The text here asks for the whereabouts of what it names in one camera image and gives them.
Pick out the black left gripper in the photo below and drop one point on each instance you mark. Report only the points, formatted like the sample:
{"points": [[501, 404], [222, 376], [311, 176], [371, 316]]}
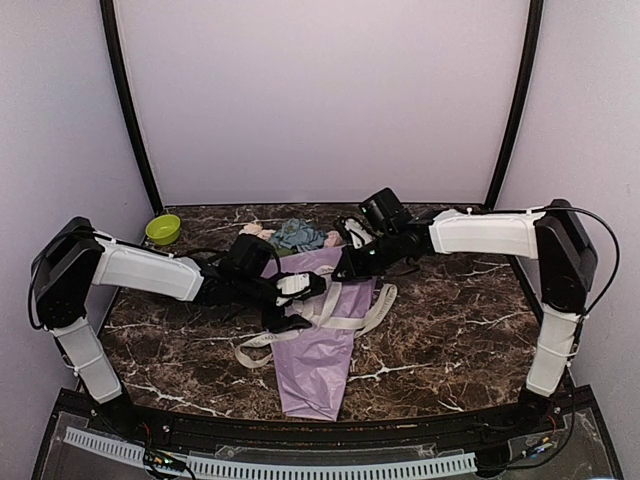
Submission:
{"points": [[278, 321]]}

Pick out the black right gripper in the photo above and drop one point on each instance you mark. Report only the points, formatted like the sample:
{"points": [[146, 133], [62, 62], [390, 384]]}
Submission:
{"points": [[356, 267]]}

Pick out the white printed ribbon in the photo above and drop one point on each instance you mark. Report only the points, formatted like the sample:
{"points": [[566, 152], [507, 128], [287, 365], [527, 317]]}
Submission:
{"points": [[325, 319]]}

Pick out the purple and pink wrapping paper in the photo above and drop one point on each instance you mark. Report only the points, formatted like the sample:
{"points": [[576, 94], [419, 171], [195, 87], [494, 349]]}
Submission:
{"points": [[312, 369]]}

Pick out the blue fake flower stem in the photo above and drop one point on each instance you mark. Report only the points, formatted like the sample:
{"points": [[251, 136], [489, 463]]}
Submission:
{"points": [[298, 235]]}

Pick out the white fake flower stem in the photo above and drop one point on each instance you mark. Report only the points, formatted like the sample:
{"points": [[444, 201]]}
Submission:
{"points": [[256, 229]]}

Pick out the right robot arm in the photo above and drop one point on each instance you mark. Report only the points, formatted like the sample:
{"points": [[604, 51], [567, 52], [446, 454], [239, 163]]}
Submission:
{"points": [[548, 248]]}

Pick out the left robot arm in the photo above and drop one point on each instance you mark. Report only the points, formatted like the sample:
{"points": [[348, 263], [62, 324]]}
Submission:
{"points": [[79, 258]]}

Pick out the lime green bowl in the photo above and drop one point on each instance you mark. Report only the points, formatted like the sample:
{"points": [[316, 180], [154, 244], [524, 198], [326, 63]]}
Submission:
{"points": [[164, 229]]}

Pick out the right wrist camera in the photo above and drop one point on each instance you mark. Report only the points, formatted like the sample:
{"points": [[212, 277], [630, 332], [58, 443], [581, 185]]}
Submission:
{"points": [[384, 213]]}

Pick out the grey cable duct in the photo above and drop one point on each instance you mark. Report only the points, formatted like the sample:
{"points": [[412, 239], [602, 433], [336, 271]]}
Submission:
{"points": [[247, 463]]}

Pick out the black front rail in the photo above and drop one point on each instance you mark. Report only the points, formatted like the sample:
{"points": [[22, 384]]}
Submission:
{"points": [[475, 430]]}

